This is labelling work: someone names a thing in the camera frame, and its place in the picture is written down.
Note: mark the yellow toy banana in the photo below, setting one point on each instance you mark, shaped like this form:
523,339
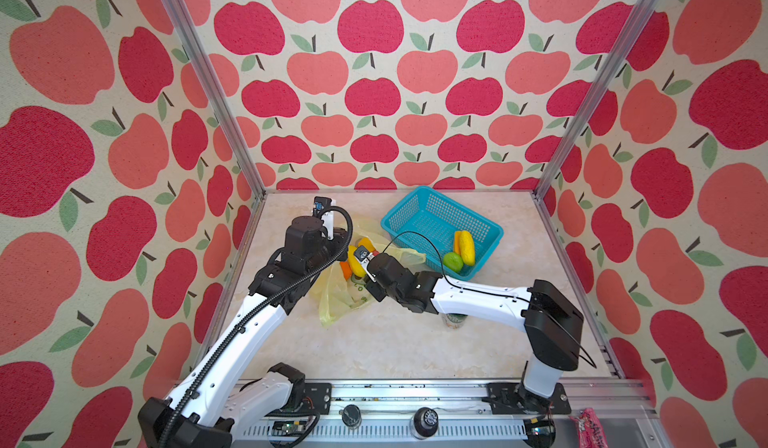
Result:
467,246

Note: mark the pink snack packet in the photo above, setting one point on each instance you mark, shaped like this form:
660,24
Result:
589,430

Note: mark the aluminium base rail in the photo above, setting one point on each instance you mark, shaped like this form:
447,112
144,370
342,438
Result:
472,413

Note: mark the black round knob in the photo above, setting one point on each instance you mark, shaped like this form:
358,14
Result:
425,423

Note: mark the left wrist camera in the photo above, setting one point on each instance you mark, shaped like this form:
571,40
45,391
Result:
312,240

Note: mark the aluminium frame post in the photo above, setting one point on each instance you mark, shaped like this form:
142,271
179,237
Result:
637,20
210,83

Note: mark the teal plastic mesh basket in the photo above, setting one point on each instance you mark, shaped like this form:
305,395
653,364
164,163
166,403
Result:
426,220

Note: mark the green toy fruit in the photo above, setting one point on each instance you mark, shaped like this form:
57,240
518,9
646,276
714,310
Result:
453,261

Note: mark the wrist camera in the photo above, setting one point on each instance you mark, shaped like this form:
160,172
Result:
362,258
312,240

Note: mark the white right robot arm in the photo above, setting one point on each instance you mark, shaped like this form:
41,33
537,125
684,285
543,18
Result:
551,322

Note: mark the yellow toy mango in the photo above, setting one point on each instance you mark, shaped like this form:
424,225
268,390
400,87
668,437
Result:
456,243

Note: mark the aluminium frame post left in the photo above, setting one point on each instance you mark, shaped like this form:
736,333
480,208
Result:
210,83

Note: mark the aluminium frame post right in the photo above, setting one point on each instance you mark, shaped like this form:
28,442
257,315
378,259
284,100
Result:
637,20

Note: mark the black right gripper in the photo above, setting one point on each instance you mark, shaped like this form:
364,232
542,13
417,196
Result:
368,286

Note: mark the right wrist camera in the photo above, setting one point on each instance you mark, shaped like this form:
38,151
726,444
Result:
362,258

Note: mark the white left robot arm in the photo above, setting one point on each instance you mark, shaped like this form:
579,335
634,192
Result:
206,408

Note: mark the green drink can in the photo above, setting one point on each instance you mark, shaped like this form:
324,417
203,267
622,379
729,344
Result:
454,321

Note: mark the yellow plastic avocado-print bag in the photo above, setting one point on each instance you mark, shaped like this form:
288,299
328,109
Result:
337,297

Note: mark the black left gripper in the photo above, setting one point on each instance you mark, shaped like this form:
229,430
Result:
340,239

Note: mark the orange toy fruit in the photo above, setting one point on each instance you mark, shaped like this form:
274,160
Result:
346,270

